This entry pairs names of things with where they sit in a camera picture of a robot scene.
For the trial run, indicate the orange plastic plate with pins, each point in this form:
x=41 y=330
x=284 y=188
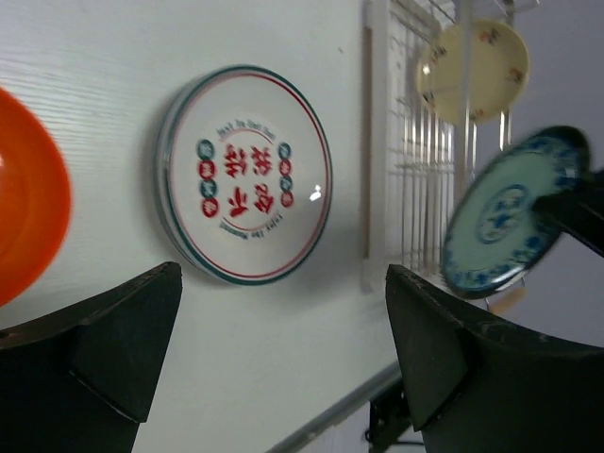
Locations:
x=36 y=199

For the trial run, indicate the white drip tray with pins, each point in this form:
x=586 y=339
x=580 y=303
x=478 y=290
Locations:
x=376 y=108

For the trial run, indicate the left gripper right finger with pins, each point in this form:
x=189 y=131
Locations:
x=475 y=382

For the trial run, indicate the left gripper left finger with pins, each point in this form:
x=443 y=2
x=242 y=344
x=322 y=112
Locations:
x=82 y=379

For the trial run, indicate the cream floral plate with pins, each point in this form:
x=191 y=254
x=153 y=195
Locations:
x=498 y=71

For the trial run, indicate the blue floral plate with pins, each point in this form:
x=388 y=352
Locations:
x=494 y=237

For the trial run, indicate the metal wire dish rack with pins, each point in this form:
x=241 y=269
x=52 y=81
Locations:
x=428 y=158

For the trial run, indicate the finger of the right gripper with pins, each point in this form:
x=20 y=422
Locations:
x=578 y=212

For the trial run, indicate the white plate red characters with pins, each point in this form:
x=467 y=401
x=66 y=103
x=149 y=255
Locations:
x=242 y=175

